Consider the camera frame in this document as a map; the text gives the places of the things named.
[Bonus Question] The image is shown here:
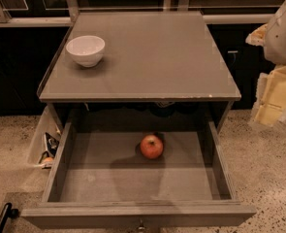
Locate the small orange fruit in bin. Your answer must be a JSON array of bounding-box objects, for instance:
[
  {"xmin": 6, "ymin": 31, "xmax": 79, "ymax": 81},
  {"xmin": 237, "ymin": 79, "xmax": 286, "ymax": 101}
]
[{"xmin": 42, "ymin": 157, "xmax": 53, "ymax": 164}]

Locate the red apple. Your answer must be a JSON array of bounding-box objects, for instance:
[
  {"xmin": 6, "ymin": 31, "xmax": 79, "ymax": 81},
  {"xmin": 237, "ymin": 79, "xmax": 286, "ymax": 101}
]
[{"xmin": 140, "ymin": 134, "xmax": 164, "ymax": 159}]

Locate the grey cabinet with counter top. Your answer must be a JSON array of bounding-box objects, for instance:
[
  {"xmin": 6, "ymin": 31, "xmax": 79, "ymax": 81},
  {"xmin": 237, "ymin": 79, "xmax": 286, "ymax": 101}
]
[{"xmin": 38, "ymin": 12, "xmax": 240, "ymax": 126}]

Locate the metal drawer knob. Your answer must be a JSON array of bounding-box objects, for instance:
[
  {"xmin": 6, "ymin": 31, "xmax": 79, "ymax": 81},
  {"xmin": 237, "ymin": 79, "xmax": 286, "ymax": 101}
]
[{"xmin": 137, "ymin": 219, "xmax": 145, "ymax": 233}]

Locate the snack packet in bin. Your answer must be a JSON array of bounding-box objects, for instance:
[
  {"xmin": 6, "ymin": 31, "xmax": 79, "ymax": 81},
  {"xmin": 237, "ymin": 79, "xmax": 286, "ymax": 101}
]
[{"xmin": 44, "ymin": 132, "xmax": 59, "ymax": 157}]

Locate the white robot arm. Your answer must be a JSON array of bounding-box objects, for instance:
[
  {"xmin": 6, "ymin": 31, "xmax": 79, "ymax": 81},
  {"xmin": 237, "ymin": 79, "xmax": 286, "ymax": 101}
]
[{"xmin": 245, "ymin": 0, "xmax": 286, "ymax": 127}]

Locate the white ceramic bowl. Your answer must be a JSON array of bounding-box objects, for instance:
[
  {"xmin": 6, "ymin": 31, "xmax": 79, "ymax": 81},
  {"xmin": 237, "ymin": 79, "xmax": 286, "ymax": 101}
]
[{"xmin": 66, "ymin": 35, "xmax": 106, "ymax": 67}]

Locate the black handle bar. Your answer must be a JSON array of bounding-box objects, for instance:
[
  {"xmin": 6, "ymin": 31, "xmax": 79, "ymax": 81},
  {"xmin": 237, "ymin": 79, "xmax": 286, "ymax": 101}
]
[{"xmin": 0, "ymin": 203, "xmax": 19, "ymax": 233}]

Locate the open grey top drawer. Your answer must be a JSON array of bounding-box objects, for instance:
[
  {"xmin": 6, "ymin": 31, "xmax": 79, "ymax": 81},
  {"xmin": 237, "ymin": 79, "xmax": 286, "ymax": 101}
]
[{"xmin": 22, "ymin": 110, "xmax": 256, "ymax": 229}]

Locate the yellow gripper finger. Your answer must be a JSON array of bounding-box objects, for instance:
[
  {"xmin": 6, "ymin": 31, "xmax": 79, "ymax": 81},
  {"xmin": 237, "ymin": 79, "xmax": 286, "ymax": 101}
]
[
  {"xmin": 250, "ymin": 65, "xmax": 286, "ymax": 126},
  {"xmin": 245, "ymin": 24, "xmax": 268, "ymax": 47}
]

